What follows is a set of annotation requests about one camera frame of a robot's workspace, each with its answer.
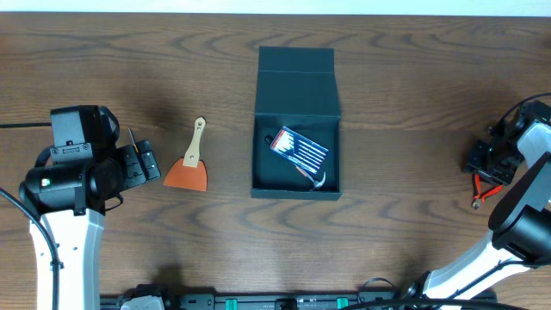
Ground orange scraper wooden handle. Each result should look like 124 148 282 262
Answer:
164 117 207 192

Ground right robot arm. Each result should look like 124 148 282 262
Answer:
402 94 550 309

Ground right black cable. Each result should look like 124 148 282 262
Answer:
488 92 551 134

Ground black cable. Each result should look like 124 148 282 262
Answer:
0 121 64 310
488 92 551 134

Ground precision screwdriver set case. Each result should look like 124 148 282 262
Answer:
269 127 329 174

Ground red handled pliers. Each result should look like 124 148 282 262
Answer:
471 173 504 210

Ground left black cable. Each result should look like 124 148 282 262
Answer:
0 121 64 310

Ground black yellow screwdriver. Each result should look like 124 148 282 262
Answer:
127 127 139 154

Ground dark green open box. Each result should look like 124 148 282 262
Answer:
251 46 342 201

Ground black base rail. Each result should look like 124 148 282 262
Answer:
100 284 399 310

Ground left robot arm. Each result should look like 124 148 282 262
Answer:
20 106 161 309

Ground small claw hammer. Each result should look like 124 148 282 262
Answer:
263 134 327 191

